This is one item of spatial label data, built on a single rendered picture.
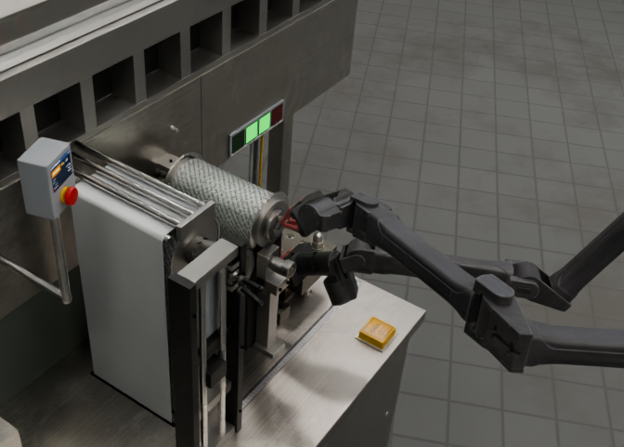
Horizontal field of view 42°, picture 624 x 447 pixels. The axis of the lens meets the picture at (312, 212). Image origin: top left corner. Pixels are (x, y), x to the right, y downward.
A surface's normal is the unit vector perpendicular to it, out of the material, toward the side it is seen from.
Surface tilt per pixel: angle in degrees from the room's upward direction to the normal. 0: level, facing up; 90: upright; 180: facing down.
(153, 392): 90
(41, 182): 90
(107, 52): 90
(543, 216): 0
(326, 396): 0
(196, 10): 90
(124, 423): 0
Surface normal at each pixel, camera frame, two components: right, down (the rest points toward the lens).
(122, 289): -0.55, 0.48
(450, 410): 0.07, -0.79
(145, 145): 0.83, 0.38
